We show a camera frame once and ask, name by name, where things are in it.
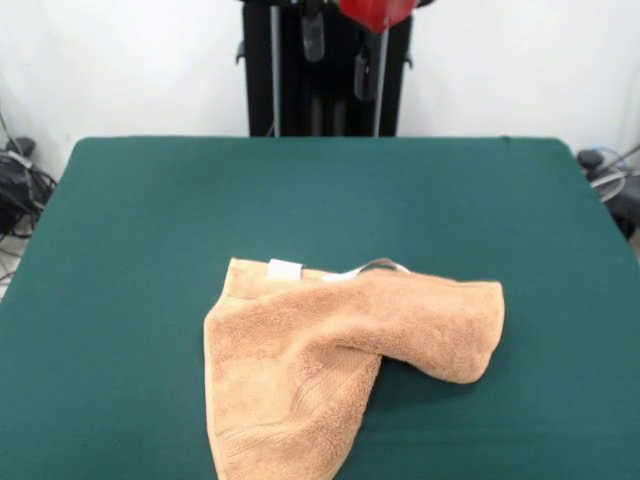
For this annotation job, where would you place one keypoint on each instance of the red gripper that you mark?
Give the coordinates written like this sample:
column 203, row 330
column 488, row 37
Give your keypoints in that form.
column 377, row 12

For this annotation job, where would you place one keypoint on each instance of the tan terry towel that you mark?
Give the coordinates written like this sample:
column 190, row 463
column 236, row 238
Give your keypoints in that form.
column 300, row 350

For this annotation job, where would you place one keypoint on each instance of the dark green table cloth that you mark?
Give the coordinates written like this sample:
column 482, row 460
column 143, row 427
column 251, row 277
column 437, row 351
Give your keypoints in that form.
column 150, row 210

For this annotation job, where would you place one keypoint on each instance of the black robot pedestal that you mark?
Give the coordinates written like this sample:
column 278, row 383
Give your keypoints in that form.
column 335, row 100

